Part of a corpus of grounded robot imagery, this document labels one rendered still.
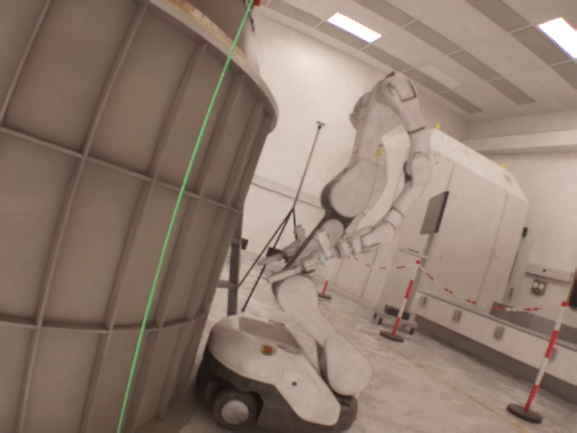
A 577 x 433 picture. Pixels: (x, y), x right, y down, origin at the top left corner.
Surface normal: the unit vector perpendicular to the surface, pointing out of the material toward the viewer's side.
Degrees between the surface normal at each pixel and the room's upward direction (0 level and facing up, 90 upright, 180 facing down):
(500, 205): 90
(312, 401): 90
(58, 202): 90
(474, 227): 90
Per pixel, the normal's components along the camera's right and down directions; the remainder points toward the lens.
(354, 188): 0.11, 0.03
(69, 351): 0.77, 0.25
